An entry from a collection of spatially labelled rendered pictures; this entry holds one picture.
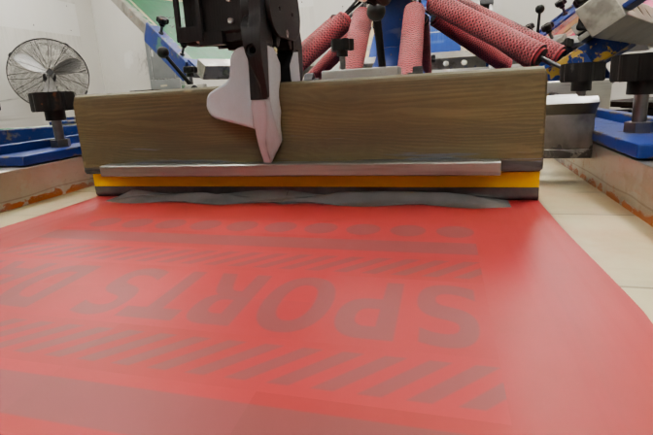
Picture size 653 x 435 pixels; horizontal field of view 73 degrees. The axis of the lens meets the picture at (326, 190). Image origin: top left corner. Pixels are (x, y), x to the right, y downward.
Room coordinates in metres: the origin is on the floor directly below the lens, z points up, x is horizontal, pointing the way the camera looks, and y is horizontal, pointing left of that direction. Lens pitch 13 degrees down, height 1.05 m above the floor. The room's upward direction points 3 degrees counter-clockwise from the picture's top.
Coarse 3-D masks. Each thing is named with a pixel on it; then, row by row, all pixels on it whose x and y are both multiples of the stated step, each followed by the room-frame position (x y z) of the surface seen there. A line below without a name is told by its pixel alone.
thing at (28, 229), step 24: (48, 216) 0.36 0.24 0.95; (72, 216) 0.36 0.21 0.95; (96, 216) 0.35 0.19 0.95; (120, 216) 0.35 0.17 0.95; (144, 216) 0.35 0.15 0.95; (168, 216) 0.34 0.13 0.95; (192, 216) 0.34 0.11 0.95; (216, 216) 0.33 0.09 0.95; (240, 216) 0.33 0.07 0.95; (264, 216) 0.33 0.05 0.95; (0, 240) 0.30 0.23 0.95; (24, 240) 0.30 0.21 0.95
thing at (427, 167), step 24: (120, 168) 0.40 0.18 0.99; (144, 168) 0.39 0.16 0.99; (168, 168) 0.38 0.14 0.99; (192, 168) 0.38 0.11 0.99; (216, 168) 0.37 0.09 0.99; (240, 168) 0.36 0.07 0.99; (264, 168) 0.36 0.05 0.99; (288, 168) 0.35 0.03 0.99; (312, 168) 0.35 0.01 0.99; (336, 168) 0.34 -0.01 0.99; (360, 168) 0.34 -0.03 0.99; (384, 168) 0.33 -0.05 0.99; (408, 168) 0.33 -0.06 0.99; (432, 168) 0.32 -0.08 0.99; (456, 168) 0.32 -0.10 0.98; (480, 168) 0.31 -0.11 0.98
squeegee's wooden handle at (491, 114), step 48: (96, 96) 0.42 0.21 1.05; (144, 96) 0.40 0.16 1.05; (192, 96) 0.39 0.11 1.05; (288, 96) 0.37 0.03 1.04; (336, 96) 0.35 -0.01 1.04; (384, 96) 0.34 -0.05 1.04; (432, 96) 0.33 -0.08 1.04; (480, 96) 0.33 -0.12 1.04; (528, 96) 0.32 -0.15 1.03; (96, 144) 0.42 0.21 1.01; (144, 144) 0.40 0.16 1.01; (192, 144) 0.39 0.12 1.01; (240, 144) 0.38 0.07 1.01; (288, 144) 0.37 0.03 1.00; (336, 144) 0.35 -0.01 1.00; (384, 144) 0.34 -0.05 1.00; (432, 144) 0.33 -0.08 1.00; (480, 144) 0.33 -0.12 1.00; (528, 144) 0.32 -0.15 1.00
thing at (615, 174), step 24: (600, 144) 0.36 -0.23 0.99; (0, 168) 0.42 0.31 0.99; (24, 168) 0.42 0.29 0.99; (48, 168) 0.44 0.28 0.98; (72, 168) 0.47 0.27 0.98; (576, 168) 0.41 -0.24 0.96; (600, 168) 0.35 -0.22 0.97; (624, 168) 0.30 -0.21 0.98; (648, 168) 0.27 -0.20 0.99; (0, 192) 0.39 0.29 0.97; (24, 192) 0.41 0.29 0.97; (48, 192) 0.44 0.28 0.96; (624, 192) 0.30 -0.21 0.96; (648, 192) 0.26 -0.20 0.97; (648, 216) 0.26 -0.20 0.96
